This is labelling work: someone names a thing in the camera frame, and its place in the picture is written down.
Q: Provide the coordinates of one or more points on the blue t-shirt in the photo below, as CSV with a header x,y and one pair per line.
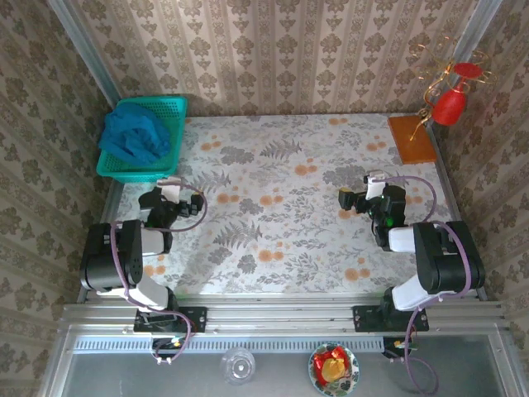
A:
x,y
134,134

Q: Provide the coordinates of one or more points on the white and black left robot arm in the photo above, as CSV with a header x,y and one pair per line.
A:
x,y
107,260

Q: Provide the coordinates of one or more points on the clear glass cup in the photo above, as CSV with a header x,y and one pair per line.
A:
x,y
237,366

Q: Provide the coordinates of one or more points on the yellow wrapped candy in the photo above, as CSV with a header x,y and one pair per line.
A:
x,y
332,370

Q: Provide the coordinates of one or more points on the floral tablecloth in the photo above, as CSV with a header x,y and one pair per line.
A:
x,y
289,248

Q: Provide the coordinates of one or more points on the orange wooden board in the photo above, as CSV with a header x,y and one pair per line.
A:
x,y
413,140

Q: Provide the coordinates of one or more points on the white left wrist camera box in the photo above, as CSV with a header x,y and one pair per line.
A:
x,y
170,190

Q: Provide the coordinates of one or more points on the red wrapped candy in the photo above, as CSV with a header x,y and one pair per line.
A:
x,y
324,357

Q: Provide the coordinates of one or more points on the teal plastic basket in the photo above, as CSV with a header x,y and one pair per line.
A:
x,y
165,109

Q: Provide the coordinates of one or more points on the red wine glass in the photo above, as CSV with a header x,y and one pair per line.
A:
x,y
448,107

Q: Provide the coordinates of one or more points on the small black controller board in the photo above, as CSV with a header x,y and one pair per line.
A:
x,y
396,346
167,345

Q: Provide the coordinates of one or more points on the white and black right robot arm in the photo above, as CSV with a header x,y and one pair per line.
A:
x,y
446,260

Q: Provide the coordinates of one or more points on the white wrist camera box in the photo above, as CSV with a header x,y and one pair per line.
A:
x,y
170,190
375,188

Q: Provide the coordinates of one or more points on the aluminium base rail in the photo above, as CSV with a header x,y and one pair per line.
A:
x,y
281,314

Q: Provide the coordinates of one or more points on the patterned bowl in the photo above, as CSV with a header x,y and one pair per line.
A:
x,y
353,372

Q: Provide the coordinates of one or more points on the aluminium corner post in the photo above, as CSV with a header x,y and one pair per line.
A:
x,y
475,29
87,54

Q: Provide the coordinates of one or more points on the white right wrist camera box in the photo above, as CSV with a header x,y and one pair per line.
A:
x,y
375,188

